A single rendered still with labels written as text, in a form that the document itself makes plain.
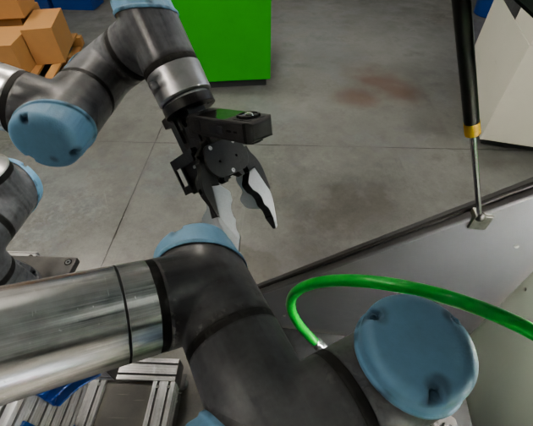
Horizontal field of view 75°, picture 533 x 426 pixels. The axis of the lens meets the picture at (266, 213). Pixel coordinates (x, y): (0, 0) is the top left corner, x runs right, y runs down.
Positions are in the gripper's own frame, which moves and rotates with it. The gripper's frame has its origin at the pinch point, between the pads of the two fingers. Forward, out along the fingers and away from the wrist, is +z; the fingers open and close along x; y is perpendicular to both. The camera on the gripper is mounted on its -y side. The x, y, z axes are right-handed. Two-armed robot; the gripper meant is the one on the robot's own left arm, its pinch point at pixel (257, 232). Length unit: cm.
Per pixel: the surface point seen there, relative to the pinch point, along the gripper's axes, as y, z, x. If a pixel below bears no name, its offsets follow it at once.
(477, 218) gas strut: -17.6, 13.2, -27.2
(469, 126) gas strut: -22.9, -1.7, -20.2
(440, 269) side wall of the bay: -7.2, 23.4, -30.9
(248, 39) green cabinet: 181, -121, -232
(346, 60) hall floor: 167, -81, -361
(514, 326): -26.7, 13.5, 0.2
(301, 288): -5.6, 8.1, 1.9
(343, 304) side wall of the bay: 15.1, 28.5, -26.5
